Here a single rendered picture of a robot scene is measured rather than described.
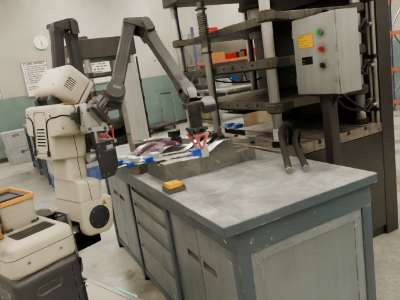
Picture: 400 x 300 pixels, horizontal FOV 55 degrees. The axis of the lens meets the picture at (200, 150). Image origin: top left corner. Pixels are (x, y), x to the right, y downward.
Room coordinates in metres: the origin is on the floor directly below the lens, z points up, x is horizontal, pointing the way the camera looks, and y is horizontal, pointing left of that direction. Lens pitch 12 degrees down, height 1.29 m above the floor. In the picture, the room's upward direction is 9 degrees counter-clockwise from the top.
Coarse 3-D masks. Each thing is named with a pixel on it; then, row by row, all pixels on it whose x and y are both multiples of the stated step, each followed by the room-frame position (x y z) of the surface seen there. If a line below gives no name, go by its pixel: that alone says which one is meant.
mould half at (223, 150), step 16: (192, 144) 2.03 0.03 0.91; (224, 144) 1.86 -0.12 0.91; (160, 160) 1.83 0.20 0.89; (176, 160) 1.77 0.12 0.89; (192, 160) 1.78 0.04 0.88; (208, 160) 1.82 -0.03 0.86; (224, 160) 1.85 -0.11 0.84; (240, 160) 1.89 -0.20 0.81; (160, 176) 1.79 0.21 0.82; (176, 176) 1.74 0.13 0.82; (192, 176) 1.77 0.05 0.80
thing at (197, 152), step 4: (196, 148) 1.68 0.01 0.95; (200, 148) 1.67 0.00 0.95; (204, 148) 1.67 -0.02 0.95; (188, 152) 1.66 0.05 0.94; (192, 152) 1.65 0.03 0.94; (196, 152) 1.66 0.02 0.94; (200, 152) 1.66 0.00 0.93; (204, 152) 1.67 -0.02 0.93; (208, 152) 1.68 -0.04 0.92; (180, 156) 1.64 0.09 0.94; (192, 156) 1.66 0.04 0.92; (200, 156) 1.68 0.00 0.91; (204, 156) 1.67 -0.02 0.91
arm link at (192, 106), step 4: (200, 100) 1.70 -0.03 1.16; (188, 104) 1.69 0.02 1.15; (192, 104) 1.66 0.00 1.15; (196, 104) 1.66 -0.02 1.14; (200, 104) 1.70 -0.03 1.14; (188, 108) 1.67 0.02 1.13; (192, 108) 1.66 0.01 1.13; (196, 108) 1.66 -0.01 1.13; (200, 108) 1.68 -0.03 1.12; (188, 112) 1.68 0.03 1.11; (192, 112) 1.66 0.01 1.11; (196, 112) 1.66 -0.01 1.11; (200, 112) 1.68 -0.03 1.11
